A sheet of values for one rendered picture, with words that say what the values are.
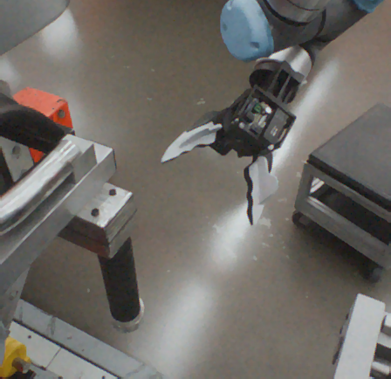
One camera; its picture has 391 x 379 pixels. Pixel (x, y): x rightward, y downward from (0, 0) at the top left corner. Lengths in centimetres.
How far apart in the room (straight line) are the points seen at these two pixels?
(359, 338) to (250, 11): 38
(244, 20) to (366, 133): 107
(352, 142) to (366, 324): 100
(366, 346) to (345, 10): 40
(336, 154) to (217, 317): 60
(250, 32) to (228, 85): 179
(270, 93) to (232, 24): 13
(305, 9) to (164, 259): 116
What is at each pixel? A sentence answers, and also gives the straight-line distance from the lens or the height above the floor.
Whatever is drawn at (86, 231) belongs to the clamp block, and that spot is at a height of 93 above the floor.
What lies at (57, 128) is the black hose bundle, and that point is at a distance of 46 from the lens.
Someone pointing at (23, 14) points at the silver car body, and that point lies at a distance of 115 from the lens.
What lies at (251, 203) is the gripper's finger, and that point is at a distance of 65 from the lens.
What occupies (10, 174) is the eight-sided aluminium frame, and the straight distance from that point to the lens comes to 65.
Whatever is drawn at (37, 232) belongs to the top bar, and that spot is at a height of 97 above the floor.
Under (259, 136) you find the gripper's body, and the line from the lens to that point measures 62.
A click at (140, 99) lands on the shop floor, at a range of 225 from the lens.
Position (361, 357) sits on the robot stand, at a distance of 57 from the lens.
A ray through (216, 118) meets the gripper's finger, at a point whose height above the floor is 88.
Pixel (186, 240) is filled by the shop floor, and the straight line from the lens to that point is 162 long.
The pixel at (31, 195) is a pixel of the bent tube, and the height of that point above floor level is 101.
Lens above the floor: 127
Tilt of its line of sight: 45 degrees down
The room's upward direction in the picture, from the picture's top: straight up
